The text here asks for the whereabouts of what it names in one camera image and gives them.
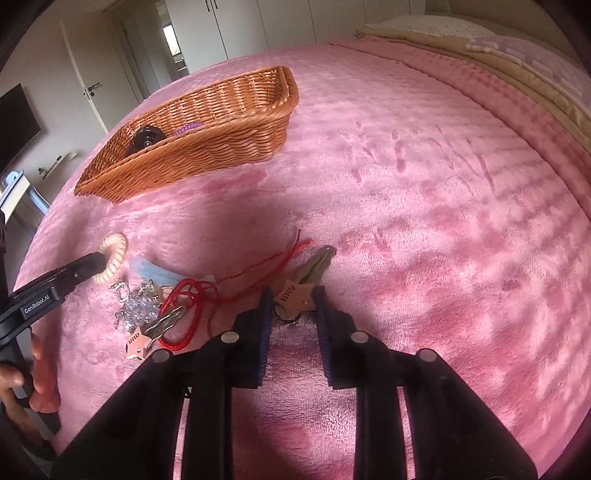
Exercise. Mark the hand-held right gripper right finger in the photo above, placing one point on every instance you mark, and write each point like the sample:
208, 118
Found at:
323, 344

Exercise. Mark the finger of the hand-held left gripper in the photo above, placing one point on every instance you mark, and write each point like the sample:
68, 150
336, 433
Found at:
76, 272

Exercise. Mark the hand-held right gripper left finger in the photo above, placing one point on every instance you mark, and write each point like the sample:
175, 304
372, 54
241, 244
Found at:
265, 344

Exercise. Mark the key with pink star cover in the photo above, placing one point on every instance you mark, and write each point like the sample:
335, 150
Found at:
159, 325
295, 295

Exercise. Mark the brown wicker basket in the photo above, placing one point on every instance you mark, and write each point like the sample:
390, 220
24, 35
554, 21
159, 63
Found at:
198, 134

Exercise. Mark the person's left hand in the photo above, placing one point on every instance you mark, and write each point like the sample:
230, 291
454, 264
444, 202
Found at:
44, 374

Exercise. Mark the light blue hair clip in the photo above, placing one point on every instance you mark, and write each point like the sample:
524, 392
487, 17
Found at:
154, 272

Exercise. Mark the black round object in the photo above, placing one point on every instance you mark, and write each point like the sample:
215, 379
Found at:
147, 137

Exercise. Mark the pink fleece blanket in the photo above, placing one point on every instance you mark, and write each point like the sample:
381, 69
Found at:
415, 221

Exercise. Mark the white door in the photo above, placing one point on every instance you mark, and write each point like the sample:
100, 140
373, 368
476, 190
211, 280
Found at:
99, 69

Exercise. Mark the beige blanket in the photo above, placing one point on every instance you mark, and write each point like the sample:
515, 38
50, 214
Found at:
517, 87

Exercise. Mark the white wardrobe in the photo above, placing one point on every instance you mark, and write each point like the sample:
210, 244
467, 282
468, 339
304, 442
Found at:
286, 23

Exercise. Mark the white dotted pillow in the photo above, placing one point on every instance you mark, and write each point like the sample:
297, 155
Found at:
429, 25

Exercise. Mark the lilac patterned pillow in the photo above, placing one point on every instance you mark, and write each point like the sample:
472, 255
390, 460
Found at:
545, 60

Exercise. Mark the black wall television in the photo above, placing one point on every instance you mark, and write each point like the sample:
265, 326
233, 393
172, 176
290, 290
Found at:
16, 127

